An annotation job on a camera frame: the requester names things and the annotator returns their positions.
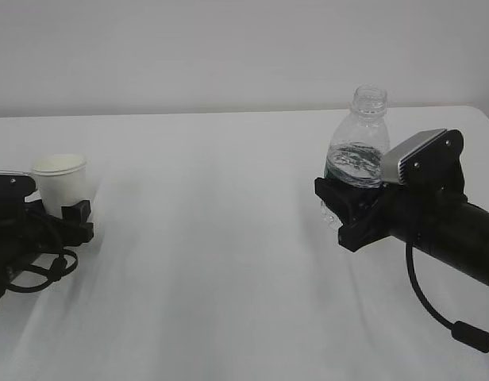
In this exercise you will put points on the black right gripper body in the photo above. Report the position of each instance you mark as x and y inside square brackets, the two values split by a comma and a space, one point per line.
[434, 178]

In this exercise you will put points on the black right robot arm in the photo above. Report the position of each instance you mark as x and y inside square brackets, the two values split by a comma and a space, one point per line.
[458, 235]

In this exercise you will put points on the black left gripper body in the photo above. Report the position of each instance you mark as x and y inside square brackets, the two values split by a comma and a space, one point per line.
[32, 252]

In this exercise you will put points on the clear water bottle green label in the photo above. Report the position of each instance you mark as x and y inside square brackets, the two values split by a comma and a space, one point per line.
[360, 140]

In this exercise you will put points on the white paper cup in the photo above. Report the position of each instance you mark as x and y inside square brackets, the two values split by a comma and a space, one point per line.
[61, 181]

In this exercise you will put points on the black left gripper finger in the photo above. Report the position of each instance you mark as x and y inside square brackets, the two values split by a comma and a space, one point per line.
[76, 228]

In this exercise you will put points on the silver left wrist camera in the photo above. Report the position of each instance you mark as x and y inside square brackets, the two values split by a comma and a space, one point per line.
[15, 173]

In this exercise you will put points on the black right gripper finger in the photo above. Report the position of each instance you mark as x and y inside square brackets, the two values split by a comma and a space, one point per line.
[348, 203]

